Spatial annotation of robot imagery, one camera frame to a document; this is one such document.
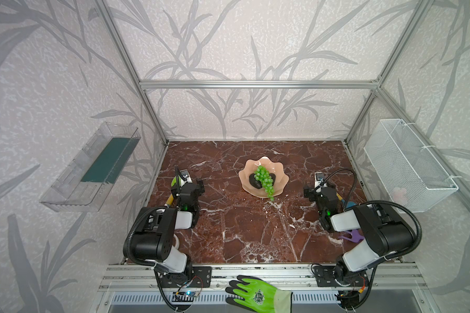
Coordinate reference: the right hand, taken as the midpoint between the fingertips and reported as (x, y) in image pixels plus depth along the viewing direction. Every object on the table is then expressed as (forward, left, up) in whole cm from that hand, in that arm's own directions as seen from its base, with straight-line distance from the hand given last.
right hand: (318, 176), depth 94 cm
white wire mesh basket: (-10, -20, +26) cm, 34 cm away
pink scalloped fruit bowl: (+10, +33, -5) cm, 35 cm away
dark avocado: (+3, +21, -5) cm, 22 cm away
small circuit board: (-47, +59, -9) cm, 76 cm away
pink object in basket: (-17, -23, +13) cm, 32 cm away
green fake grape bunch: (0, +28, +1) cm, 28 cm away
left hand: (0, +63, +3) cm, 63 cm away
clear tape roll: (-30, +64, -6) cm, 71 cm away
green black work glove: (-47, +31, -6) cm, 57 cm away
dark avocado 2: (-1, +31, -3) cm, 31 cm away
